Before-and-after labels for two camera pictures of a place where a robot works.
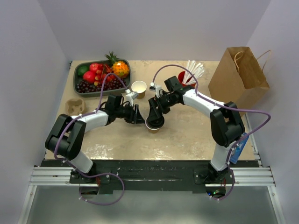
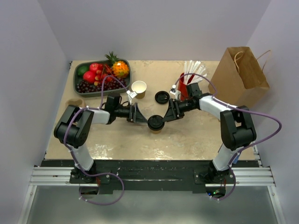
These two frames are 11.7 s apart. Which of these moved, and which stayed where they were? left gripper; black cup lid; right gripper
Moved: right gripper
Stayed: black cup lid; left gripper
